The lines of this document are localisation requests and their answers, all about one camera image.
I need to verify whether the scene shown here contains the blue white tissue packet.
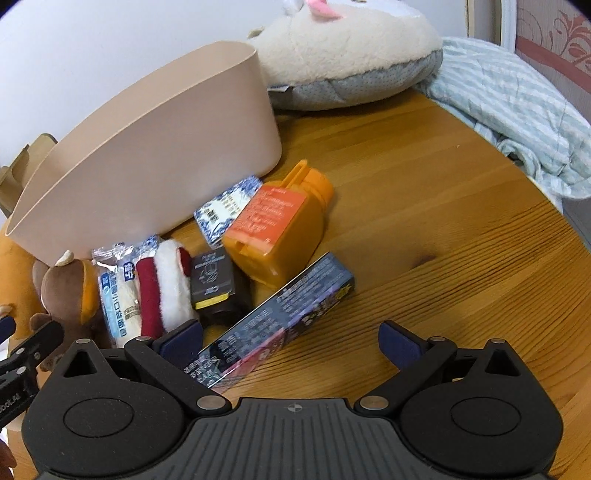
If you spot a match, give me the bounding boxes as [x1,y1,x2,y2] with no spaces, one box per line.
[194,175,264,245]

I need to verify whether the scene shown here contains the orange plush hamster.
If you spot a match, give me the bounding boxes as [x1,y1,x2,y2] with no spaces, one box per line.
[0,233,47,342]

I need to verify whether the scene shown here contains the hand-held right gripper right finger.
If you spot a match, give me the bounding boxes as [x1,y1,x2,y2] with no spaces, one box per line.
[355,320,532,414]

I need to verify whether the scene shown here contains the clear plastic packet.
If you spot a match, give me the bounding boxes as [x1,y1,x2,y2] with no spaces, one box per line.
[91,235,160,349]

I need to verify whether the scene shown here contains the brown plush toy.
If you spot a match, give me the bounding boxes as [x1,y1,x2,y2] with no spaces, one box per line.
[28,250,112,370]

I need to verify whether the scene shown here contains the striped light blue blanket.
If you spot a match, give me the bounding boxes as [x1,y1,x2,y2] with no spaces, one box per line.
[413,37,591,199]

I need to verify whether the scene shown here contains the cardboard box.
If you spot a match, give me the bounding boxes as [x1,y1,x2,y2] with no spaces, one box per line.
[0,134,56,217]

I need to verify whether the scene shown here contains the orange plastic bottle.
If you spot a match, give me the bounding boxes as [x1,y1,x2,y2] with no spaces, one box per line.
[223,159,334,289]

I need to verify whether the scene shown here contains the white curved frame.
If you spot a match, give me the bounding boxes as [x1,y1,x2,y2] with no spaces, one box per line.
[466,0,515,47]

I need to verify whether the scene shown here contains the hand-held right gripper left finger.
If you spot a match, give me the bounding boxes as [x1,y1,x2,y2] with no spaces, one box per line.
[53,320,232,414]

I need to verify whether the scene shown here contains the long dark printed box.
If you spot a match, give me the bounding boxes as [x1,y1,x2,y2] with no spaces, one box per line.
[184,251,355,387]

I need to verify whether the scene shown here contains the small black box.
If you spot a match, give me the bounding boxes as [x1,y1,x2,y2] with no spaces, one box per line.
[190,247,252,326]

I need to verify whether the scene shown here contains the beige plastic container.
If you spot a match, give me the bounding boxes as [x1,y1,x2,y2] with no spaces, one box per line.
[4,41,282,264]

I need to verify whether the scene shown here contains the cream plush slipper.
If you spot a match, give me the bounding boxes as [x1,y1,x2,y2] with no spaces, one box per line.
[247,0,444,112]

